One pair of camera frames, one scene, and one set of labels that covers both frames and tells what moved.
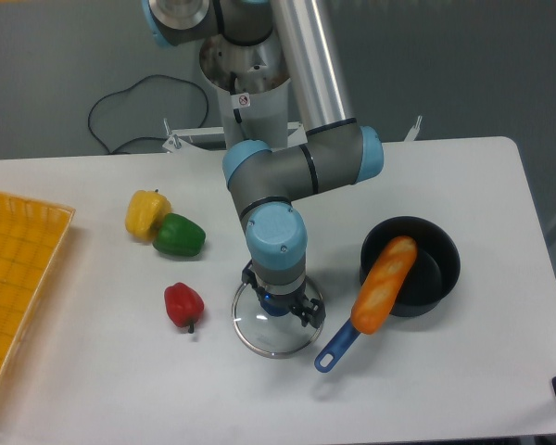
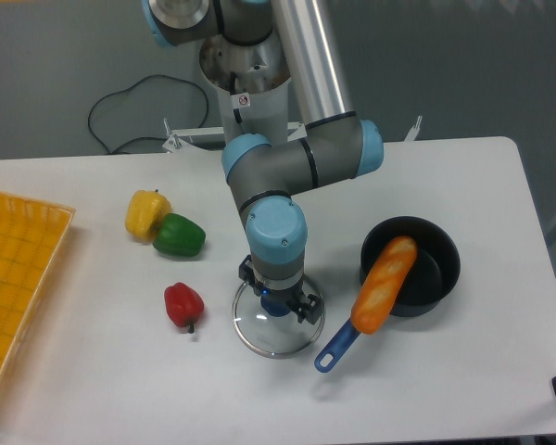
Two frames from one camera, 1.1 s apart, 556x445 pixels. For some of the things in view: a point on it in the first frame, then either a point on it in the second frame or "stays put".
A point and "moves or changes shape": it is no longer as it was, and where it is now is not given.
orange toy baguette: [385, 284] stays put
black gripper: [281, 304] stays put
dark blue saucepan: [431, 275] stays put
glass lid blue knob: [265, 335] moves or changes shape
